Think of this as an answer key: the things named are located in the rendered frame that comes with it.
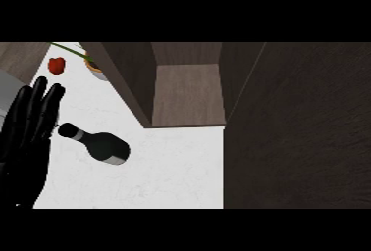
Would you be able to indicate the dark wine bottle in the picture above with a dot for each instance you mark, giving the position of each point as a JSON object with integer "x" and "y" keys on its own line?
{"x": 103, "y": 147}

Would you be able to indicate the green plant leaf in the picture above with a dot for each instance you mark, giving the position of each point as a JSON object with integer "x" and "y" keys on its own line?
{"x": 72, "y": 50}

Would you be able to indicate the white plant pot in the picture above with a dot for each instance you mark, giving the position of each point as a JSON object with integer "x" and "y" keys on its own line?
{"x": 96, "y": 70}

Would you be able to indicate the brown wooden cabinet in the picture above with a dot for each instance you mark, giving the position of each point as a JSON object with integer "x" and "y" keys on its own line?
{"x": 185, "y": 94}

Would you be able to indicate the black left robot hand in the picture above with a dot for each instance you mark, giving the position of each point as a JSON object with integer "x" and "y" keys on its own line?
{"x": 23, "y": 143}

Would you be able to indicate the red bell pepper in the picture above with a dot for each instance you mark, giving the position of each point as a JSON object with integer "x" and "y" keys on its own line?
{"x": 56, "y": 65}

